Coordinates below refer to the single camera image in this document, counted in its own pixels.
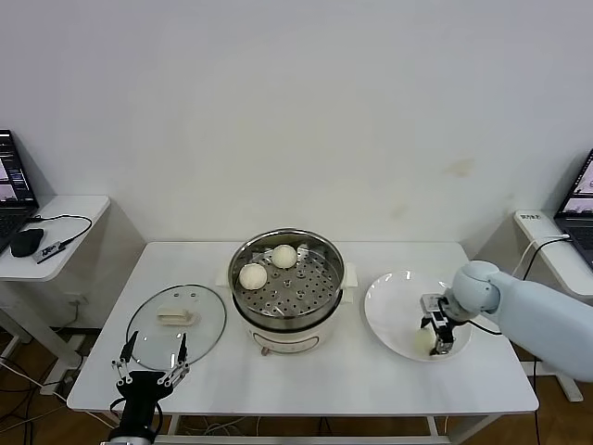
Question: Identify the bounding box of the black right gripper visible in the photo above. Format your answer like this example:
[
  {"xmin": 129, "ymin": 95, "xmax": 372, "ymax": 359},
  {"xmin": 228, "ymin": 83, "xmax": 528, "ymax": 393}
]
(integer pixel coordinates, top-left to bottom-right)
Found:
[{"xmin": 418, "ymin": 293, "xmax": 465, "ymax": 358}]

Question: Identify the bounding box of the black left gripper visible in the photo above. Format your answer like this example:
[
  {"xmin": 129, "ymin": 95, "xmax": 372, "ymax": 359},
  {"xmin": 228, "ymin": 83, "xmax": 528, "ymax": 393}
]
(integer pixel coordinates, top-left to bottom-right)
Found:
[{"xmin": 109, "ymin": 329, "xmax": 192, "ymax": 431}]

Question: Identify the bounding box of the white steamed baozi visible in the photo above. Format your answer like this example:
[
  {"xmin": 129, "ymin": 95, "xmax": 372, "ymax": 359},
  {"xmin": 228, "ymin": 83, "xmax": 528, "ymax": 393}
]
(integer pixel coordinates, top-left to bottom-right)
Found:
[
  {"xmin": 238, "ymin": 262, "xmax": 269, "ymax": 291},
  {"xmin": 413, "ymin": 327, "xmax": 439, "ymax": 357},
  {"xmin": 271, "ymin": 244, "xmax": 297, "ymax": 270}
]

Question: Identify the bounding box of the glass lid with cream handle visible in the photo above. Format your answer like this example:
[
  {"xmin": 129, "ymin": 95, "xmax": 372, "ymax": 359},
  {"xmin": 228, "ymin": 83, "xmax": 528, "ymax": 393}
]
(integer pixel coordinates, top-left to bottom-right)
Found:
[{"xmin": 125, "ymin": 283, "xmax": 228, "ymax": 372}]

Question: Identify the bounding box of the stainless steel steamer basket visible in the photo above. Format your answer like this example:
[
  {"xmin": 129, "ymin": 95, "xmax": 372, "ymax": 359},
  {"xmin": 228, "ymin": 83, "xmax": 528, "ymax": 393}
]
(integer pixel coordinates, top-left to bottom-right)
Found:
[{"xmin": 227, "ymin": 227, "xmax": 347, "ymax": 325}]

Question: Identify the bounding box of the white round plate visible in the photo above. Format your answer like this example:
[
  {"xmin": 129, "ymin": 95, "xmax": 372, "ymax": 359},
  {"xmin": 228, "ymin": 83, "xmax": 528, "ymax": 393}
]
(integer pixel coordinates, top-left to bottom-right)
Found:
[{"xmin": 363, "ymin": 271, "xmax": 473, "ymax": 363}]

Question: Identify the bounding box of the white side desk with mouse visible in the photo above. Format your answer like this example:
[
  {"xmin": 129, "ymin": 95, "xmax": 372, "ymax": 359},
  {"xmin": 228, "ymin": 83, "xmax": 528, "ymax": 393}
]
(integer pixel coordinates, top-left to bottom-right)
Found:
[{"xmin": 0, "ymin": 194, "xmax": 145, "ymax": 398}]

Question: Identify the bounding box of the white side desk with label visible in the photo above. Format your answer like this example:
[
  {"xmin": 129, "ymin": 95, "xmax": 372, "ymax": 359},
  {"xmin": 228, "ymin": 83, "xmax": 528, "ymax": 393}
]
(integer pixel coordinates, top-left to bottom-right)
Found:
[{"xmin": 462, "ymin": 210, "xmax": 593, "ymax": 403}]

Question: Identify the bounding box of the black computer mouse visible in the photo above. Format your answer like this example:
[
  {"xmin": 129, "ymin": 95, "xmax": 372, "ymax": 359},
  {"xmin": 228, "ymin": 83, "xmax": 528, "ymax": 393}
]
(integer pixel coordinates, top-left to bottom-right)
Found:
[{"xmin": 9, "ymin": 228, "xmax": 45, "ymax": 259}]

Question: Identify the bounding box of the black laptop with mouse beside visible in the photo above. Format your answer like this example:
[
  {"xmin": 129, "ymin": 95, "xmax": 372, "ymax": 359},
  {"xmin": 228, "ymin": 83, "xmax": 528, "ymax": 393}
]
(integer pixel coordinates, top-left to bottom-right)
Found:
[{"xmin": 0, "ymin": 129, "xmax": 40, "ymax": 256}]

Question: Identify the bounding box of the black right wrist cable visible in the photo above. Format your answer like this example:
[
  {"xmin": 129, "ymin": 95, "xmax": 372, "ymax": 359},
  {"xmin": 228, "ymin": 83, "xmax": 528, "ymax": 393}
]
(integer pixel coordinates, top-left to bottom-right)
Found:
[{"xmin": 465, "ymin": 317, "xmax": 506, "ymax": 336}]

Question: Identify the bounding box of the white laptop cable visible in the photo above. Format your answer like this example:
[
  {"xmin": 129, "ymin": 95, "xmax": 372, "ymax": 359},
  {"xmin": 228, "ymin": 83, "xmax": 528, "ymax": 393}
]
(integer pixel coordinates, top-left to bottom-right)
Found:
[{"xmin": 509, "ymin": 234, "xmax": 570, "ymax": 283}]

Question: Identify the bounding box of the white cable under table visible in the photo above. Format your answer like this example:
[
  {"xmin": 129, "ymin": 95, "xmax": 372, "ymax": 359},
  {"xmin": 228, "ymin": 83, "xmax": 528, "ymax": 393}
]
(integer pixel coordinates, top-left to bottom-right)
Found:
[{"xmin": 184, "ymin": 415, "xmax": 260, "ymax": 437}]

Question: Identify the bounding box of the white floor cable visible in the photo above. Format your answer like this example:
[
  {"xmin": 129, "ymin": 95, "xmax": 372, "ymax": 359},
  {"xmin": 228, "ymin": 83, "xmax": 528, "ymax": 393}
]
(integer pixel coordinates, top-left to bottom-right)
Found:
[{"xmin": 0, "ymin": 361, "xmax": 117, "ymax": 426}]

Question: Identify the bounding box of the black cable with inline adapter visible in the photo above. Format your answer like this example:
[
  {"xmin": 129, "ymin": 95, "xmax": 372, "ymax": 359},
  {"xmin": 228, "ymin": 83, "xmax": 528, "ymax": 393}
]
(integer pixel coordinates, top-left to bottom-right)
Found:
[{"xmin": 521, "ymin": 238, "xmax": 564, "ymax": 445}]

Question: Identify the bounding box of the thin black adapter cable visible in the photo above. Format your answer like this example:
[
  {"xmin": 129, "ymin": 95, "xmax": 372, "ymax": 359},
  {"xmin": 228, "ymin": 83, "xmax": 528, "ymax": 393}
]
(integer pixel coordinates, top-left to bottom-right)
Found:
[{"xmin": 27, "ymin": 214, "xmax": 93, "ymax": 249}]

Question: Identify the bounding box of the black laptop with white cable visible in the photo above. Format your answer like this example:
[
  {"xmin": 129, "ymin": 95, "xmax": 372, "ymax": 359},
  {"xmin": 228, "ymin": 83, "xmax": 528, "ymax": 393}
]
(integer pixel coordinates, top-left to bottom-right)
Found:
[{"xmin": 553, "ymin": 148, "xmax": 593, "ymax": 273}]

